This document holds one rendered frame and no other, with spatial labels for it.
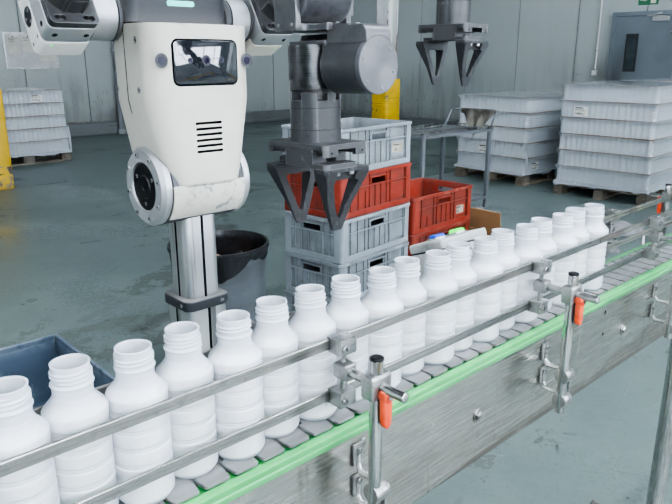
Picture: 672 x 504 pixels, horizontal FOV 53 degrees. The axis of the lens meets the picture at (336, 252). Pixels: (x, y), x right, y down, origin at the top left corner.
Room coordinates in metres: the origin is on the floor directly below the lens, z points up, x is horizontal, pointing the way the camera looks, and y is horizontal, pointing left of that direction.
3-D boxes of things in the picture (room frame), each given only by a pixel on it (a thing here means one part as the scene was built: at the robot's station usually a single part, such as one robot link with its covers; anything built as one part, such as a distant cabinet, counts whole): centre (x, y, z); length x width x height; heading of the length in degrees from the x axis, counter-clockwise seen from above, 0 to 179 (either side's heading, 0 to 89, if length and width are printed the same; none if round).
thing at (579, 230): (1.21, -0.44, 1.08); 0.06 x 0.06 x 0.17
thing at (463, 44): (1.17, -0.21, 1.43); 0.07 x 0.07 x 0.09; 43
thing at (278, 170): (0.78, 0.03, 1.29); 0.07 x 0.07 x 0.09; 43
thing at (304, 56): (0.76, 0.02, 1.42); 0.07 x 0.06 x 0.07; 43
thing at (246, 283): (2.89, 0.53, 0.32); 0.45 x 0.45 x 0.64
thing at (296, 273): (3.52, -0.07, 0.33); 0.61 x 0.41 x 0.22; 139
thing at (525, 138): (8.40, -2.28, 0.50); 1.23 x 1.05 x 1.00; 131
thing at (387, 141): (3.52, -0.06, 1.00); 0.61 x 0.41 x 0.22; 140
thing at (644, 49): (10.63, -4.65, 1.05); 1.00 x 0.10 x 2.10; 43
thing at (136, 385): (0.60, 0.20, 1.08); 0.06 x 0.06 x 0.17
